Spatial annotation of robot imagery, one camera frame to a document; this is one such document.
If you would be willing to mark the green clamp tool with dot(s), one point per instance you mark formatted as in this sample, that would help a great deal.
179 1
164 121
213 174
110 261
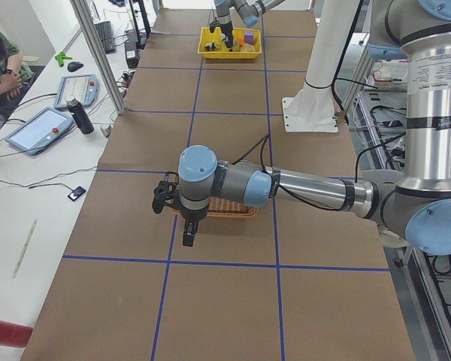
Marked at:
61 57

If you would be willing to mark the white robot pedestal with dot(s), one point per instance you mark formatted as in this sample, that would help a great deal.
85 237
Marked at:
312 108

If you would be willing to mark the toy bread croissant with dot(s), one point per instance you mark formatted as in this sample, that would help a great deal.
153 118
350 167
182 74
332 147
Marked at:
248 48

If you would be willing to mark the far teach pendant tablet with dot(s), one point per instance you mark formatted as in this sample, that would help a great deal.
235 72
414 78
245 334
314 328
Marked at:
83 87

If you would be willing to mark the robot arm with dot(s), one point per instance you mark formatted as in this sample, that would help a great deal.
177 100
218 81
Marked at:
248 13
414 203

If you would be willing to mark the purple foam block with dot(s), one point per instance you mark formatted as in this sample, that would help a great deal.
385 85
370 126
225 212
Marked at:
249 37

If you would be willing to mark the seated person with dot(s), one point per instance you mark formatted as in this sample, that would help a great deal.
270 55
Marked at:
16 77

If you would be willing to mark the teach pendant tablet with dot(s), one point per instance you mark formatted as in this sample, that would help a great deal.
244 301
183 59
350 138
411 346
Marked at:
39 132
83 87

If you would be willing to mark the red fire extinguisher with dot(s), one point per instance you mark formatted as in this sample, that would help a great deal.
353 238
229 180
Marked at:
14 335

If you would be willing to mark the black computer mouse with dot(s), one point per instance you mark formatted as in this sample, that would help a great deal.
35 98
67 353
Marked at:
74 66

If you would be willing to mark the black keyboard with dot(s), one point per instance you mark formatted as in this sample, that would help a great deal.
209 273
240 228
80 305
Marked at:
104 32

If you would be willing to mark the near teach pendant tablet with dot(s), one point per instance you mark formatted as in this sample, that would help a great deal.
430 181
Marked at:
39 132

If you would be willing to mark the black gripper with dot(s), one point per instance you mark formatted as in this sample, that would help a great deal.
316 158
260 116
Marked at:
192 216
225 29

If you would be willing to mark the black water bottle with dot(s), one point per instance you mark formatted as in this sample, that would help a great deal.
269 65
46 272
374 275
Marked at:
79 115

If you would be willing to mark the brown wicker basket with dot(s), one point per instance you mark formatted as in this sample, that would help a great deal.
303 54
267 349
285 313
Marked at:
229 209

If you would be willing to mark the aluminium frame post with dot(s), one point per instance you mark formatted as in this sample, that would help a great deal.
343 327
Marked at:
85 21

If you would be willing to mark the panda figurine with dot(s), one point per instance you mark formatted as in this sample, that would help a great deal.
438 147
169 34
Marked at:
211 46

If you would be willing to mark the yellow plastic basket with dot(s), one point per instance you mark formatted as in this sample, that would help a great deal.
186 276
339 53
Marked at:
223 52

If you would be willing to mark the small black sensor pad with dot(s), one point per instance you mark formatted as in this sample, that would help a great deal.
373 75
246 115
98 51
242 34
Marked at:
76 193

